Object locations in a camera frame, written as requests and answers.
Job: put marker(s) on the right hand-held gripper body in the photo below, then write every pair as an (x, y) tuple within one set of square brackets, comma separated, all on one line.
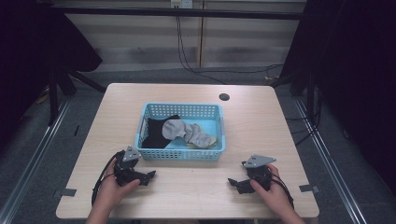
[(260, 174)]

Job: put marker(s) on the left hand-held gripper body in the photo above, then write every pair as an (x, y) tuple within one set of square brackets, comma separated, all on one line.
[(124, 169)]

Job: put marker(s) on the person's left hand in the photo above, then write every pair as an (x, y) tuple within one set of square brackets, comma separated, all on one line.
[(109, 193)]

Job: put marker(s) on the person's right hand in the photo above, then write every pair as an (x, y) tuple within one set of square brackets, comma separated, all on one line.
[(277, 196)]

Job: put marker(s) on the black sock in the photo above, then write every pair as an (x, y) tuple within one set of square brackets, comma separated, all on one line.
[(155, 133)]

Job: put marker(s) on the light blue plastic basket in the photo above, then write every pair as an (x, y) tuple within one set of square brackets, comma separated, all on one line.
[(205, 152)]

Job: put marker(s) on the grey tape strip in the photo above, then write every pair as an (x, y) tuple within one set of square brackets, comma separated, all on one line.
[(65, 192), (309, 188)]

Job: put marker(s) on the grey sock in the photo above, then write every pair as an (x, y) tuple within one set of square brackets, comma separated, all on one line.
[(190, 132)]

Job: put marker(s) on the round black table grommet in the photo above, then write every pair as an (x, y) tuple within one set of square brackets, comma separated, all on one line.
[(224, 96)]

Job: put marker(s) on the black metal stand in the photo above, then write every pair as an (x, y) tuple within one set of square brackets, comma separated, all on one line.
[(53, 96)]

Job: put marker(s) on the dark curtain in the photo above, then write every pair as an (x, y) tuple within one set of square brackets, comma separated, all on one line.
[(358, 87), (28, 62)]

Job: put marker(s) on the black horizontal bar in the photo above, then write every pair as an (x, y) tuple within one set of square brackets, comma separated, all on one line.
[(174, 12)]

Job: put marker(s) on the aluminium floor rail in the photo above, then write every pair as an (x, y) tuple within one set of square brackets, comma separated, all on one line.
[(34, 161), (327, 161)]

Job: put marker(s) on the white wall socket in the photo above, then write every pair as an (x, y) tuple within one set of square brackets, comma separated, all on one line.
[(181, 3)]

